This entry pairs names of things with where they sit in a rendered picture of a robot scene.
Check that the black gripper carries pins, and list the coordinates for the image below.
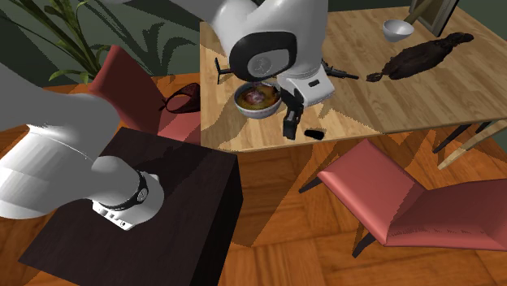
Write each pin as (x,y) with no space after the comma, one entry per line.
(295,109)

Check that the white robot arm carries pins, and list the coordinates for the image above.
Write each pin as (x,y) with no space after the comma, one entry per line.
(257,23)

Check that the small black block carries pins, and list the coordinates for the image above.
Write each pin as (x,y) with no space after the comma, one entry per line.
(315,134)

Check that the bowl of soup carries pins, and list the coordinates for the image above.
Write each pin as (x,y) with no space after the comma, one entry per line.
(257,99)

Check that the wooden table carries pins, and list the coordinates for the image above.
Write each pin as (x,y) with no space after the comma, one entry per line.
(404,107)

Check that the dark red mesh object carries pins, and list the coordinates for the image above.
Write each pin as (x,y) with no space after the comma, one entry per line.
(186,104)

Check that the red chair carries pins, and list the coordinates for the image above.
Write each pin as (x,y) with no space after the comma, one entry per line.
(380,190)
(126,91)

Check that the white empty bowl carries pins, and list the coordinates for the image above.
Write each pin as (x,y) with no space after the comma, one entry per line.
(397,31)

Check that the dark brown furry object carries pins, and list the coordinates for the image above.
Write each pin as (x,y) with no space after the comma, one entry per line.
(420,57)

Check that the green leafy plant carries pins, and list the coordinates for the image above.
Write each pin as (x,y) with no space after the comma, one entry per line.
(75,43)

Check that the picture frame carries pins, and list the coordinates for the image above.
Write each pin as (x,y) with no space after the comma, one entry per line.
(433,16)

